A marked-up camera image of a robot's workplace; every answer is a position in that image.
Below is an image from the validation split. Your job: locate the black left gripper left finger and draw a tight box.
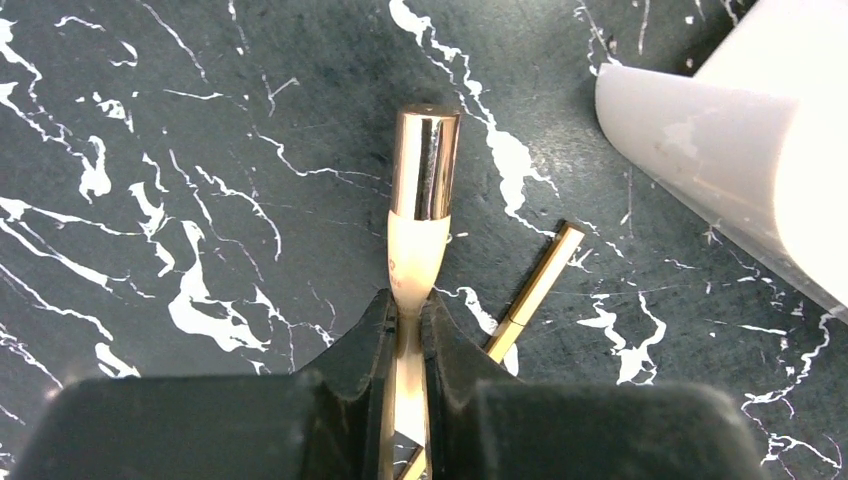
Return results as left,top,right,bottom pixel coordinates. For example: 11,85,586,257
11,290,397,479

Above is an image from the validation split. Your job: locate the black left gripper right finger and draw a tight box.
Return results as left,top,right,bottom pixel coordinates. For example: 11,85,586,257
421,293,766,479

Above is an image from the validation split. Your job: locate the white drawer organizer box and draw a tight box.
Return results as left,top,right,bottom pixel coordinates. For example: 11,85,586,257
595,1,847,319

